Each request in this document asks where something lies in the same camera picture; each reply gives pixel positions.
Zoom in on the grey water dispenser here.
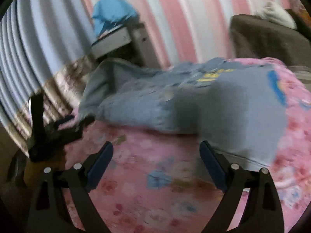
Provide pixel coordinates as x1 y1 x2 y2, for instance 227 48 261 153
91 23 160 68

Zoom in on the pink floral bed sheet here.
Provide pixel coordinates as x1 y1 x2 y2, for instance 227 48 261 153
65 59 310 232

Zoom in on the dark brown garment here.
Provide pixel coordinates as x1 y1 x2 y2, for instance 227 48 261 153
286 9 310 35

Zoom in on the white folded garment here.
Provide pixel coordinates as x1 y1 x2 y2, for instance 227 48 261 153
255 1 297 30

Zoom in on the blue cloth cover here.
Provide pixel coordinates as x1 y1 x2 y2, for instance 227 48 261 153
92 0 140 37

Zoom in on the blue denim jacket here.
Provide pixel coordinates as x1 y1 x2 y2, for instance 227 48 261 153
78 58 287 169

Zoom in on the brown blanket covered furniture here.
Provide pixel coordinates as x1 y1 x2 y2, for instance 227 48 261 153
229 14 310 72

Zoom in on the striped floral curtain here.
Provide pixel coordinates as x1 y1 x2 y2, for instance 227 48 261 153
1 0 95 153

